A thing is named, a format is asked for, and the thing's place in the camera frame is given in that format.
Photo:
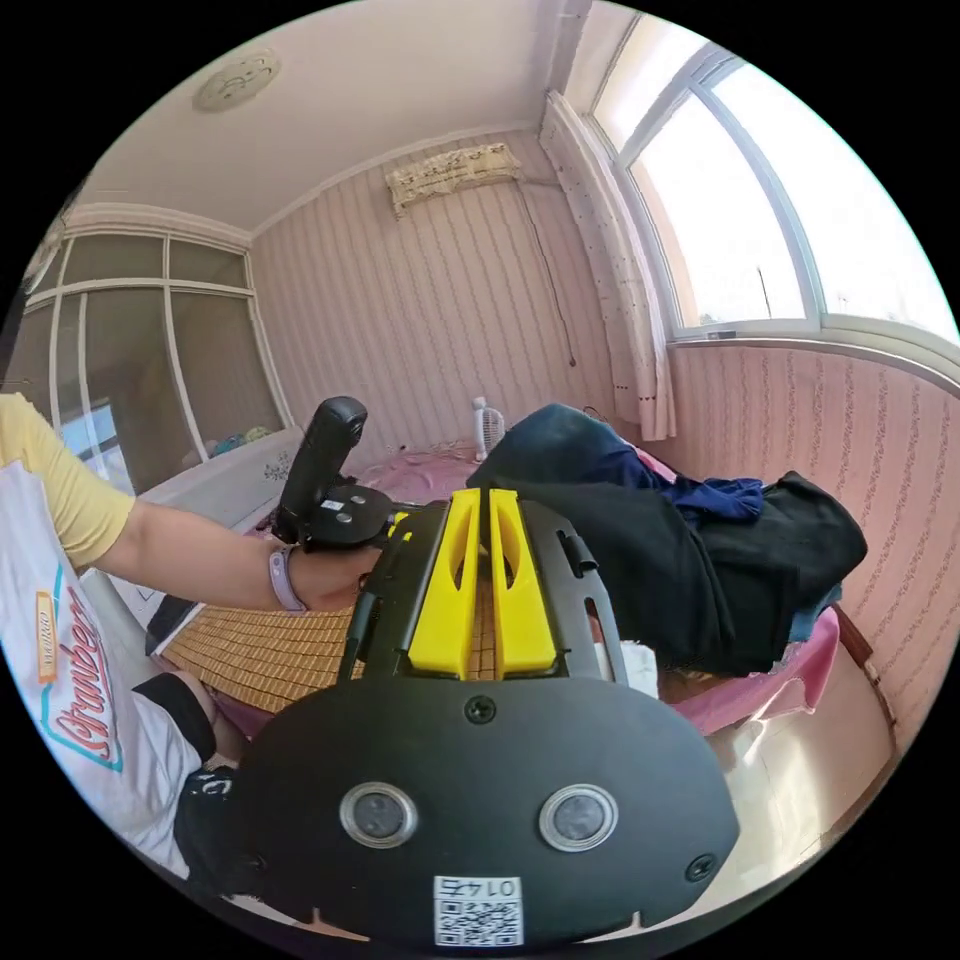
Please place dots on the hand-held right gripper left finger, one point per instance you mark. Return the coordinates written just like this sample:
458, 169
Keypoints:
444, 592

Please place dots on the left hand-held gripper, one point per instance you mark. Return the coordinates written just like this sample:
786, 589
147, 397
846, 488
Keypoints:
341, 519

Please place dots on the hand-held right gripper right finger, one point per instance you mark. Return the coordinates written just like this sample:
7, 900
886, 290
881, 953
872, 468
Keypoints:
526, 600

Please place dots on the person's left forearm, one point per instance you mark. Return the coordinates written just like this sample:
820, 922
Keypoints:
202, 551

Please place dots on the person's left hand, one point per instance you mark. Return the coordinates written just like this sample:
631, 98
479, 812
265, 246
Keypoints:
334, 581

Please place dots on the small white fan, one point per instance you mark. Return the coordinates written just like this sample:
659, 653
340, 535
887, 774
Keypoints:
485, 427

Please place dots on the pile of clothes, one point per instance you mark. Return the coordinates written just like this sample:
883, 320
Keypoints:
675, 570

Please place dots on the white cupboard with flower print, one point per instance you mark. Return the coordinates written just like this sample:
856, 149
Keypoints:
225, 476

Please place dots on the white-framed glass partition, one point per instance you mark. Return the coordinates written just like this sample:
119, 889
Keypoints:
150, 352

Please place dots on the white dotted curtain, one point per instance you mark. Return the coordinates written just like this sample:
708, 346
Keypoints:
619, 285

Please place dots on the person's body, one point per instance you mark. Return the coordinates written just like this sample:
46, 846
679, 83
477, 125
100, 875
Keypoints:
67, 600

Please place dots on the air conditioner with cloth cover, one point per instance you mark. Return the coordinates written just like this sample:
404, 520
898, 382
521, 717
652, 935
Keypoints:
450, 176

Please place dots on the large bright window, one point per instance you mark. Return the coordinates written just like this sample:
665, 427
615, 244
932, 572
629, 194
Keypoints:
750, 210

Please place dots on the round ceiling lamp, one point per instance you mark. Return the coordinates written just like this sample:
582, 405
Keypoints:
236, 79

